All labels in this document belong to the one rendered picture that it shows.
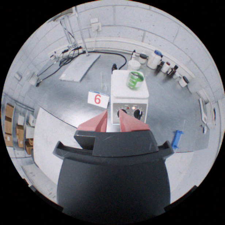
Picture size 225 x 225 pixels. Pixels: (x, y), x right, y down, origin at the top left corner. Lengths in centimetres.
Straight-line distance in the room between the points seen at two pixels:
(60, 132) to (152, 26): 85
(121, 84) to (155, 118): 21
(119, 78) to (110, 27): 52
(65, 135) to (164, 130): 46
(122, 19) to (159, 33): 27
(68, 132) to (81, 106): 14
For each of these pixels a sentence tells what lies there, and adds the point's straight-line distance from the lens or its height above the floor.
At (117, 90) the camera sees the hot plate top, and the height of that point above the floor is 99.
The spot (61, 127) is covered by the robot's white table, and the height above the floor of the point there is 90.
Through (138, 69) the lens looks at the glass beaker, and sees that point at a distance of 21.
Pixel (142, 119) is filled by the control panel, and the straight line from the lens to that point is 25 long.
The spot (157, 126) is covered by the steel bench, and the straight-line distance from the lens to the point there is 32.
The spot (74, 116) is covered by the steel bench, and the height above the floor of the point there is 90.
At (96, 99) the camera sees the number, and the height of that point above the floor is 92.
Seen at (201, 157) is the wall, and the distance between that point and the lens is 154.
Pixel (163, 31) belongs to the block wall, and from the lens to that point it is 65.
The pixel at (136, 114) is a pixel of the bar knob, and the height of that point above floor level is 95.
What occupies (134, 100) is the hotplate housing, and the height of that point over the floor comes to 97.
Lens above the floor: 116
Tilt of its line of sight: 75 degrees down
